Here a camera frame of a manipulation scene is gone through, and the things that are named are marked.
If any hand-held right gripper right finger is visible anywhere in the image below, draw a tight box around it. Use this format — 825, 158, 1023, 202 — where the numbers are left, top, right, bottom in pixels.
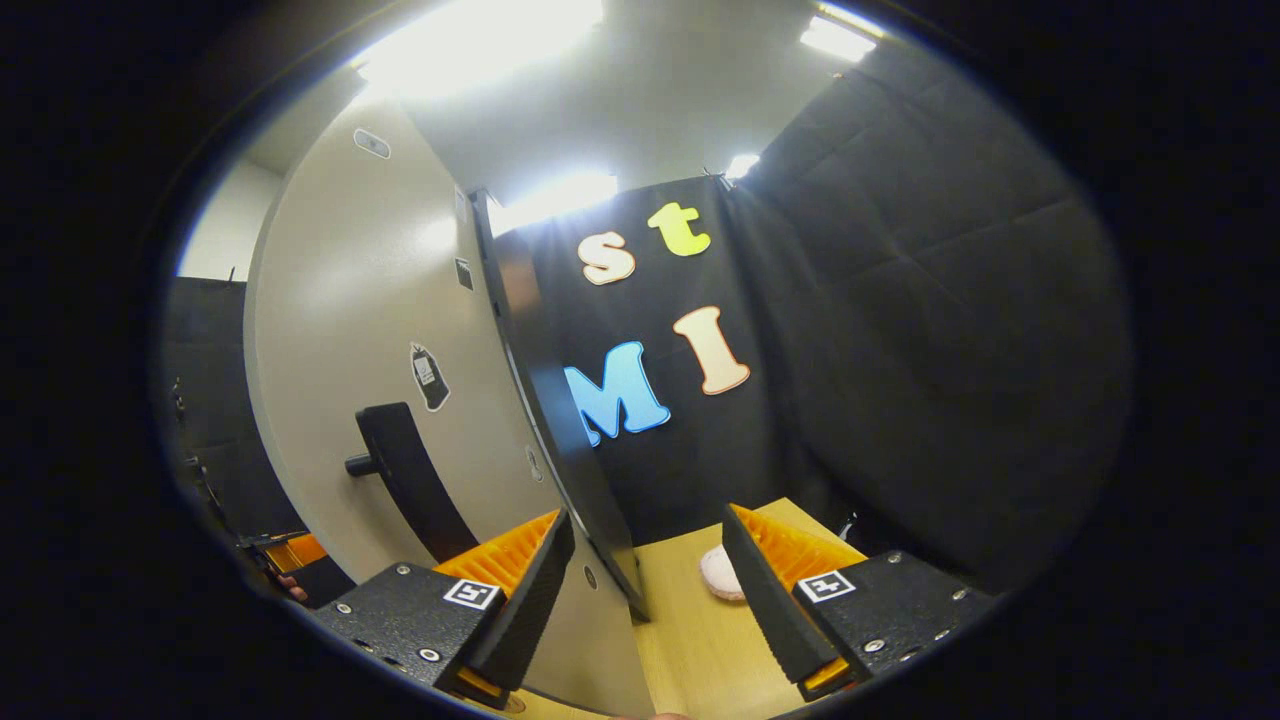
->
722, 503, 999, 703

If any black door handle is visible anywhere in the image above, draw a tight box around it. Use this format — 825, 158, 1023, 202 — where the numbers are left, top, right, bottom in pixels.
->
345, 402, 481, 564

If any black backdrop cloth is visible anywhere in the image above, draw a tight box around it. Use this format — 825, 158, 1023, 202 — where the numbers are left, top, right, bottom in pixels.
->
160, 40, 1136, 601

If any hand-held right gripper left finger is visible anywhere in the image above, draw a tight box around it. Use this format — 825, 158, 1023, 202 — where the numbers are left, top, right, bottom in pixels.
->
312, 508, 578, 711

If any pink white plush toy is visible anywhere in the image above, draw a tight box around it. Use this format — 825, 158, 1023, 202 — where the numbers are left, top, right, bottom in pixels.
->
698, 545, 749, 602

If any beige cabinet door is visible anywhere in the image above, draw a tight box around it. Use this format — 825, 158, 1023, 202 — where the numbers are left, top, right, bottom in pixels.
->
243, 95, 656, 716

